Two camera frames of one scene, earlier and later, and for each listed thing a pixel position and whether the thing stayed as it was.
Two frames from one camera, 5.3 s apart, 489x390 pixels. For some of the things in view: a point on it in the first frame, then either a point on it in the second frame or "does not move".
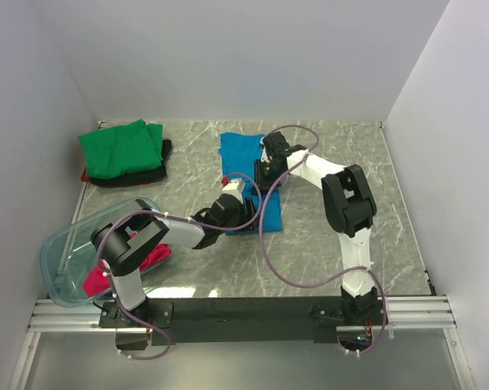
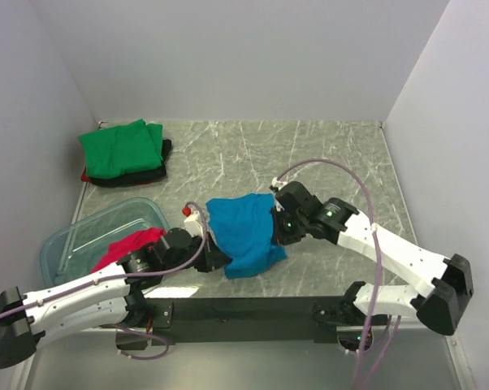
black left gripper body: (241, 216) to (194, 249)
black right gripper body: (266, 175) to (289, 228)
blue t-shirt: (238, 153) to (244, 226)
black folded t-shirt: (157, 174) does not move
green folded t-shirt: (127, 149) does not move
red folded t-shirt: (84, 178) does not move
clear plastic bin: (72, 270) does not move
